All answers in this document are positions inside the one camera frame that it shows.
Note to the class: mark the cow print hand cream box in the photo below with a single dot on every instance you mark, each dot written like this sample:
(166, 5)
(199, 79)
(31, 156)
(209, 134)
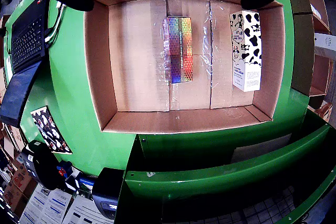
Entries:
(249, 51)

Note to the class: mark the black device with buttons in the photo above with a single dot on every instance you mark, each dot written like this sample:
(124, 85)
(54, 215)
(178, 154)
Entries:
(107, 190)

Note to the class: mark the black rounded plastic object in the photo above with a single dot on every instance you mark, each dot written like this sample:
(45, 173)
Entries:
(44, 166)

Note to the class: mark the green metal stepped rack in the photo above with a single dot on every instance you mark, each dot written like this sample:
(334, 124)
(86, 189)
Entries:
(210, 179)

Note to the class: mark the small printed cardboard carton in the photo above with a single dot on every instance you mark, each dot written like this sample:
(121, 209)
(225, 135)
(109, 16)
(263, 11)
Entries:
(17, 182)

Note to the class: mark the white printed paper sheet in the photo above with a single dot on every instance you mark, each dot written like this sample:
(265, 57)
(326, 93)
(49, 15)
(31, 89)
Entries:
(84, 211)
(56, 207)
(34, 205)

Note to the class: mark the flat cow print carton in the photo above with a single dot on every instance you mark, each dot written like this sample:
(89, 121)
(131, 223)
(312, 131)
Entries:
(50, 129)

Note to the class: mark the black laptop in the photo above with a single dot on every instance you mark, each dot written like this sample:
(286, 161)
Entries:
(26, 35)

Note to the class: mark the dark maroon purple box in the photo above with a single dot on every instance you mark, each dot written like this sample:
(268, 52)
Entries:
(181, 51)

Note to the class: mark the shallow cardboard tray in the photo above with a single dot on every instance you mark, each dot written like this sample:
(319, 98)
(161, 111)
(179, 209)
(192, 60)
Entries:
(136, 64)

